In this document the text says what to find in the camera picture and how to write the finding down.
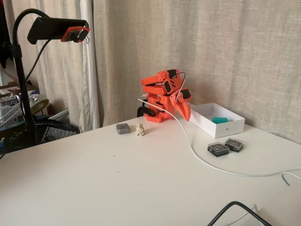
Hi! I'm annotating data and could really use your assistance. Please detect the short white cable end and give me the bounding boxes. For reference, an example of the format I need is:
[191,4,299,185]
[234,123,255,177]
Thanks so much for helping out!
[281,172,301,186]

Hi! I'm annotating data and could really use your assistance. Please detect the thin gripper servo wire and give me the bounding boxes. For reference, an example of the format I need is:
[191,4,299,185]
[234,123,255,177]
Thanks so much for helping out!
[173,72,187,103]

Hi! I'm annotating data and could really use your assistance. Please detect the cardboard box with clutter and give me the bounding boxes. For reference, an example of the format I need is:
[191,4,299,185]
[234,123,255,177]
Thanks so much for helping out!
[0,68,40,128]

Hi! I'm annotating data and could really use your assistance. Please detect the black camera holder head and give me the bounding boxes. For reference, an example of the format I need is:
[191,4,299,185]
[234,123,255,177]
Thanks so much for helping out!
[27,17,90,45]

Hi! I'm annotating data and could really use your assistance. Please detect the black camera cable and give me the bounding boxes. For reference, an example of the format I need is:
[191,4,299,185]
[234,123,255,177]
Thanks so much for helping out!
[24,39,52,82]

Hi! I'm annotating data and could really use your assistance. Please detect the small black plastic case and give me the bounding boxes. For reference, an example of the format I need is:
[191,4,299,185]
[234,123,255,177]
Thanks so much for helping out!
[224,137,244,153]
[207,141,230,157]

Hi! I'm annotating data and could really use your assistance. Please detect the dark hanging clothes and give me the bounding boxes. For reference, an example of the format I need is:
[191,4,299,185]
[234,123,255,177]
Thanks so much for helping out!
[0,0,12,69]

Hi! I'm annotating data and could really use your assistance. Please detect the camera on gooseneck stand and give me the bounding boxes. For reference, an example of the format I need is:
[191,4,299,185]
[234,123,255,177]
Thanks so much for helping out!
[3,0,101,132]

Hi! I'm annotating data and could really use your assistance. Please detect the black floor fan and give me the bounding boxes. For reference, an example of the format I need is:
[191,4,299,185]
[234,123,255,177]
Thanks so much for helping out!
[0,119,80,153]

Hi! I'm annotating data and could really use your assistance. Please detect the grey metal tin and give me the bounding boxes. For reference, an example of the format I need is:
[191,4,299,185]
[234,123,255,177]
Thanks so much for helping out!
[116,122,131,135]

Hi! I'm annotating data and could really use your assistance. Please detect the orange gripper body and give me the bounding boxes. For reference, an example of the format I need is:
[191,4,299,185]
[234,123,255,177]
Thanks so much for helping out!
[164,80,192,106]

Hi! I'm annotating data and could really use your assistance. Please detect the long white usb cable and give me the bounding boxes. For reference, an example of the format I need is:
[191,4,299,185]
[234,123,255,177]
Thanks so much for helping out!
[137,93,301,177]

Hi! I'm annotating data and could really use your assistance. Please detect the small white bear figurine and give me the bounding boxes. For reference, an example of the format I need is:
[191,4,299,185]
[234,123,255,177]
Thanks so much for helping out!
[135,122,146,137]

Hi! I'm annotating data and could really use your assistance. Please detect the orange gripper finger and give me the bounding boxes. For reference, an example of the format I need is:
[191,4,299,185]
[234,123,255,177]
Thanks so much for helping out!
[184,101,192,122]
[175,103,190,122]

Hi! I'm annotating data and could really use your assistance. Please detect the orange camera module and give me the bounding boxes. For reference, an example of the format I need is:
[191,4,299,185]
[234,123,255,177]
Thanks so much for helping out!
[60,26,91,44]

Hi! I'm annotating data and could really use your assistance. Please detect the black gooseneck stand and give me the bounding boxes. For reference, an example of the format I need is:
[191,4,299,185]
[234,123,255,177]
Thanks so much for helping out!
[3,8,51,151]

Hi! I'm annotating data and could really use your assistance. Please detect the thin black cable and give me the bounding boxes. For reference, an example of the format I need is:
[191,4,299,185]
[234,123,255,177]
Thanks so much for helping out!
[206,201,273,226]

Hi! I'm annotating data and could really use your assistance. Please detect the beige linen curtain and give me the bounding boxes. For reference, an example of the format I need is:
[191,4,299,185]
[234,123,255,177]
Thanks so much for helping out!
[93,0,301,144]

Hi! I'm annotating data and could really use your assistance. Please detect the white cardboard bin box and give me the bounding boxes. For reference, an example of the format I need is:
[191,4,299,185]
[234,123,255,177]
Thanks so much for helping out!
[188,102,246,139]

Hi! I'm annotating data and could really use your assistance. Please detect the black table clamp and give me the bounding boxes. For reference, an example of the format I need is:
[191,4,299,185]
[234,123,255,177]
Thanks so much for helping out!
[137,105,157,118]

